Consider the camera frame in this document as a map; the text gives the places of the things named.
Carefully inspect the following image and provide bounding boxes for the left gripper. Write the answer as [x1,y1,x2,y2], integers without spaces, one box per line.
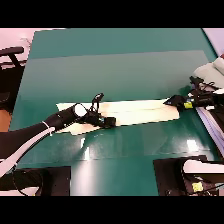
[84,111,118,130]

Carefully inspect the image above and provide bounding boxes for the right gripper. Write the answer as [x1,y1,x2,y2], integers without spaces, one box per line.
[163,90,215,110]

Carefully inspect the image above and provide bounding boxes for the cream garment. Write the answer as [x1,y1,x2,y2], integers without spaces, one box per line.
[54,98,181,136]

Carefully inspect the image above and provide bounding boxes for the white garment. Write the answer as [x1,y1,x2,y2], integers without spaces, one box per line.
[192,55,224,90]

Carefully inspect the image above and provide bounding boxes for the pale lilac garment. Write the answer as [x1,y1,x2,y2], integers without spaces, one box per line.
[195,106,224,150]

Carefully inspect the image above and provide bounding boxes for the black chair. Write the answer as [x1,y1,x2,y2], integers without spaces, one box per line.
[0,46,26,115]

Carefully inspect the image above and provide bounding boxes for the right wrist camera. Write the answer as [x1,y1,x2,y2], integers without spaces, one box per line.
[188,75,205,93]

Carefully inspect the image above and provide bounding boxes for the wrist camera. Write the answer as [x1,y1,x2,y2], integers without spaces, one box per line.
[188,75,205,93]
[90,92,106,114]

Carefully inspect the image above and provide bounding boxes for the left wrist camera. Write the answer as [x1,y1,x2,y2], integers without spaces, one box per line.
[90,92,106,114]

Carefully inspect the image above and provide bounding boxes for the black cable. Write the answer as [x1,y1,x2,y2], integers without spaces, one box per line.
[11,167,45,197]

